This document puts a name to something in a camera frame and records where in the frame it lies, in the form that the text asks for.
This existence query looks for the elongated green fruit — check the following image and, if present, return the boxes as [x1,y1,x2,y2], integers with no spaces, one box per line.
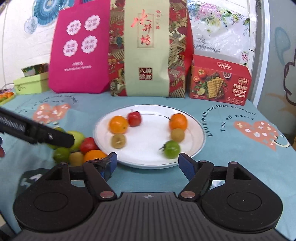
[47,126,67,150]

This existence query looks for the green tomato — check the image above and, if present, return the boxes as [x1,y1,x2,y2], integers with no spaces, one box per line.
[53,147,70,164]
[159,140,181,159]

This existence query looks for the brown longan fruit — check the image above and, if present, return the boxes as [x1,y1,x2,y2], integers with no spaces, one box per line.
[170,128,185,143]
[69,152,84,167]
[111,133,126,149]

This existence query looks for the round green apple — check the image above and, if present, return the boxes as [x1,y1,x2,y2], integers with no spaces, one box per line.
[67,131,85,152]

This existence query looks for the large orange tangerine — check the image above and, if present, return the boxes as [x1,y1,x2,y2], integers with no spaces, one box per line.
[108,115,128,134]

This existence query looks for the yellow tray with fruits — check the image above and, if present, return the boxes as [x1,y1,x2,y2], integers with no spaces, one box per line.
[0,92,15,105]

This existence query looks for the white oval plate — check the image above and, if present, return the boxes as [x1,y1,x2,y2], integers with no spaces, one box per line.
[93,104,206,169]

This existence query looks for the light green box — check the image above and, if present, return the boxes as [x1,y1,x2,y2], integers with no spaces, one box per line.
[14,72,50,95]

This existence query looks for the green patterned bowl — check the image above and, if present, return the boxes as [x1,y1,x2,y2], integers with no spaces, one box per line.
[22,63,49,77]

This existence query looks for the small orange with stem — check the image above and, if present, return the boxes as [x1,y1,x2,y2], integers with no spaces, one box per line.
[164,113,188,131]

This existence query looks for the blue printed tablecloth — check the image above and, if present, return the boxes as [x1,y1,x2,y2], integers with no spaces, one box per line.
[1,91,295,240]

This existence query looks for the small red apple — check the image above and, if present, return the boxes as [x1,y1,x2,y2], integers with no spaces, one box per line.
[127,111,142,128]

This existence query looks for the magenta fabric bag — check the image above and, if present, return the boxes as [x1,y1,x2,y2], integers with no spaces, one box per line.
[48,1,110,93]

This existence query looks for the red cracker box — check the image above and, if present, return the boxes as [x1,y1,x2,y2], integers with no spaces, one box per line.
[189,55,252,106]

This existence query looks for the blue paper fan decoration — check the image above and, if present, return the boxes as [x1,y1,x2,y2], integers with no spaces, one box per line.
[23,0,74,35]

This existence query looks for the red patterned gift bag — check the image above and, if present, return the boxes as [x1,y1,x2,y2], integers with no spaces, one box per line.
[108,0,194,98]

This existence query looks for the floral plastic bag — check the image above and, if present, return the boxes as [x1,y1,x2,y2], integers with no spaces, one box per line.
[187,1,250,66]

